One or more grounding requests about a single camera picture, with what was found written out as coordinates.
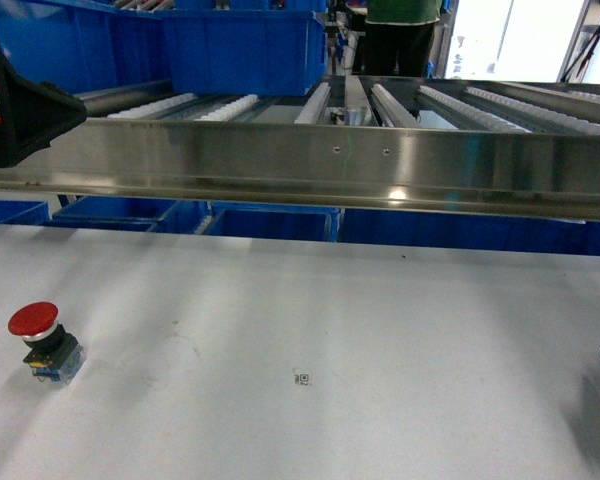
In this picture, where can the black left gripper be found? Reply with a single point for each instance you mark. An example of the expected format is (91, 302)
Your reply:
(32, 115)

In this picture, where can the red mushroom push button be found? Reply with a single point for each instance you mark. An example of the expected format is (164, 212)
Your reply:
(54, 354)

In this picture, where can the blue bin under shelf left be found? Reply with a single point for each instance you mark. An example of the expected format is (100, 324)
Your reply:
(114, 213)

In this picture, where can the blue bin under shelf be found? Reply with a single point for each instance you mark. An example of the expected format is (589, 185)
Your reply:
(461, 231)
(114, 213)
(273, 221)

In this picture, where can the stainless steel roller shelf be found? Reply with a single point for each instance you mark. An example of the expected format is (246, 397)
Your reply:
(458, 146)

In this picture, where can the blue bin under shelf centre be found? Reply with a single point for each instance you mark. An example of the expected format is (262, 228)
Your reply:
(273, 221)

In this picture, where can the blue bin under shelf right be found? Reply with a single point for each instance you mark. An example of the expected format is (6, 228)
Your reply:
(461, 231)

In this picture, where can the large blue bin upper left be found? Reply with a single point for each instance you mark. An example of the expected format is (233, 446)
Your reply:
(82, 46)

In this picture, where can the blue bin far left edge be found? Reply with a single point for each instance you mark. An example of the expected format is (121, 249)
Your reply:
(18, 212)

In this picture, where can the blue bin on rollers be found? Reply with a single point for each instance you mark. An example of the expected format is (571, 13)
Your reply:
(267, 53)

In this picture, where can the small square marker sticker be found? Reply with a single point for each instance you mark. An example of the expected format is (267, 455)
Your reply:
(303, 377)

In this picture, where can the person in green shirt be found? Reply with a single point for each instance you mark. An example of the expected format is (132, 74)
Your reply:
(399, 34)

